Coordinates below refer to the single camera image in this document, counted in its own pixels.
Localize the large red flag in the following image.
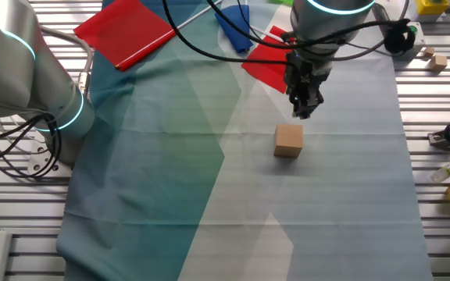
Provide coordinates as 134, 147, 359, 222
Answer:
73, 0, 224, 72

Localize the blue flag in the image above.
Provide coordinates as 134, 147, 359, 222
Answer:
215, 4, 254, 55

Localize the black base cable bundle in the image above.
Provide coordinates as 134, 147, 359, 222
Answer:
0, 112, 63, 180

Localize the small folded red flag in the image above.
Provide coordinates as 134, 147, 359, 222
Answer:
241, 25, 295, 94

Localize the yellow emergency stop box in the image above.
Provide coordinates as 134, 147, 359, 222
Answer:
412, 0, 450, 23

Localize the wooden block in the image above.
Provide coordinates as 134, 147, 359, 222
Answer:
273, 123, 305, 159

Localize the teal and white tablecloth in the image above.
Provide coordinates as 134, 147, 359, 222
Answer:
55, 0, 434, 281

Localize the small wooden cube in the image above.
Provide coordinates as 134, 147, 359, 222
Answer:
429, 54, 448, 73

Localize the black cable strap bundle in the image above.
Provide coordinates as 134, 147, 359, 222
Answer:
383, 19, 417, 55

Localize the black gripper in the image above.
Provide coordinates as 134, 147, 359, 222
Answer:
284, 52, 334, 119

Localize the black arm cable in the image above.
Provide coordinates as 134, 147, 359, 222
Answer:
161, 0, 296, 67
207, 0, 412, 51

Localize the white green-button box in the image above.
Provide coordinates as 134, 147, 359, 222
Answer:
391, 21, 426, 62

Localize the grey hose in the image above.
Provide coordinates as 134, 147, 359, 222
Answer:
39, 25, 94, 97

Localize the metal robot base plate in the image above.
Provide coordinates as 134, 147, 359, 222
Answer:
27, 134, 73, 179

